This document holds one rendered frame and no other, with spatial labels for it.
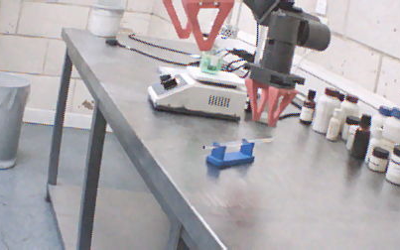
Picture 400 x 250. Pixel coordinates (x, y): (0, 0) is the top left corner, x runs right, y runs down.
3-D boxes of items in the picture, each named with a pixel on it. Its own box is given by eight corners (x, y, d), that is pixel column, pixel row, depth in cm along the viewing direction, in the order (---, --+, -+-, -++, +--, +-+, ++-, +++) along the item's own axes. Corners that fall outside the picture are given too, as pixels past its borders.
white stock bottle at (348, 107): (346, 137, 158) (355, 98, 156) (331, 130, 162) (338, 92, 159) (357, 136, 162) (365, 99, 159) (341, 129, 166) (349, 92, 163)
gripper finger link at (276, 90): (261, 118, 124) (271, 69, 123) (290, 129, 120) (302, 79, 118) (238, 118, 119) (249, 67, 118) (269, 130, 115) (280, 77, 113)
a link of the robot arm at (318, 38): (247, 6, 123) (271, -22, 117) (293, 17, 129) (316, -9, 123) (267, 54, 117) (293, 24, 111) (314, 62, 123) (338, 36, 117)
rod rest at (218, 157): (218, 167, 113) (223, 147, 112) (204, 160, 115) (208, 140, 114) (254, 162, 121) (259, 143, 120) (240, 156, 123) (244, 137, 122)
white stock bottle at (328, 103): (312, 131, 156) (321, 87, 153) (312, 126, 162) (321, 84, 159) (334, 137, 155) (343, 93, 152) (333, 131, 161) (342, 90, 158)
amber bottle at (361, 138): (366, 160, 139) (376, 118, 136) (351, 157, 138) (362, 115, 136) (361, 155, 142) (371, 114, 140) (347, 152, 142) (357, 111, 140)
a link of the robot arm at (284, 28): (266, 5, 116) (284, 10, 112) (294, 12, 120) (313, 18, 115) (258, 41, 118) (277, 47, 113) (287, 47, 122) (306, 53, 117)
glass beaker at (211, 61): (224, 78, 150) (232, 45, 148) (207, 77, 147) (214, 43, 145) (207, 72, 155) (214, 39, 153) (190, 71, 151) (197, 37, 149)
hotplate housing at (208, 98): (154, 110, 144) (161, 73, 142) (146, 95, 157) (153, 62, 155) (251, 124, 150) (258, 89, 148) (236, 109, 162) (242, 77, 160)
